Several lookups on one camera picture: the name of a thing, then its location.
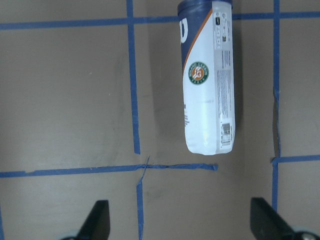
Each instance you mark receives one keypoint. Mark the white blue tennis ball can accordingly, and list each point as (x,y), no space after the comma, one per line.
(206,40)

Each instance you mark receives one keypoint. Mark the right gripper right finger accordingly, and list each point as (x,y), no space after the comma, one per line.
(267,224)

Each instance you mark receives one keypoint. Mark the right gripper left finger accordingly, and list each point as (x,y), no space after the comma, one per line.
(97,225)

